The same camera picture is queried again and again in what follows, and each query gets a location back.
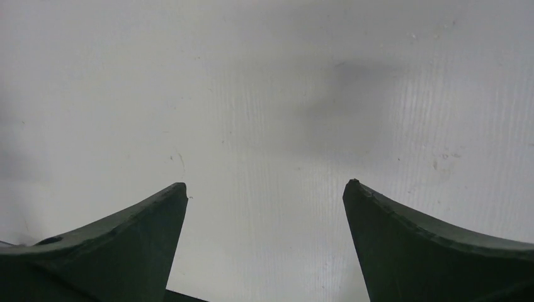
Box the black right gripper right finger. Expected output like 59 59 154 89
343 179 533 301

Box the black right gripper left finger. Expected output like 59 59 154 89
1 183 188 301

